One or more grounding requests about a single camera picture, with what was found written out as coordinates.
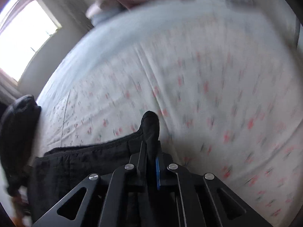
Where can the light blue folded blanket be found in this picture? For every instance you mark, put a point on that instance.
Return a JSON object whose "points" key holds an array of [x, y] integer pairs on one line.
{"points": [[103, 16]]}

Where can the bed with light blue sheet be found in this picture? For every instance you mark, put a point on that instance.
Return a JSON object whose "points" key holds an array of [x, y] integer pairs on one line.
{"points": [[165, 40]]}

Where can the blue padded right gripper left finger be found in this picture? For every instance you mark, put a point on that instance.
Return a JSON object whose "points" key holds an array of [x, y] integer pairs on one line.
{"points": [[93, 202]]}

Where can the white cherry print sheet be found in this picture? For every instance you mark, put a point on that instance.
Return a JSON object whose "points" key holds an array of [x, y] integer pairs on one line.
{"points": [[189, 103]]}

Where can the bright window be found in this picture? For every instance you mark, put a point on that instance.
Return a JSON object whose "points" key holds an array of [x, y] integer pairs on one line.
{"points": [[24, 36]]}

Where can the grey patterned curtain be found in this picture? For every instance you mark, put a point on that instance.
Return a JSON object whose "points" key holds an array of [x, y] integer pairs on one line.
{"points": [[76, 10]]}

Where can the black puffer jacket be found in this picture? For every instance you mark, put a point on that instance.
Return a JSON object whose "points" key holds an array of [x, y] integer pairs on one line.
{"points": [[18, 125]]}

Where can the white folded blanket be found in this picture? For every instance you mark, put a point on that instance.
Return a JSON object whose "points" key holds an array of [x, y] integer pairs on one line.
{"points": [[100, 6]]}

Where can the black quilted long coat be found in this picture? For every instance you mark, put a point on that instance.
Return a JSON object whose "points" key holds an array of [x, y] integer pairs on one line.
{"points": [[61, 169]]}

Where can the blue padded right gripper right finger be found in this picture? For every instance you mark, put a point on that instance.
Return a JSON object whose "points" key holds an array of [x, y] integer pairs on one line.
{"points": [[188, 199]]}

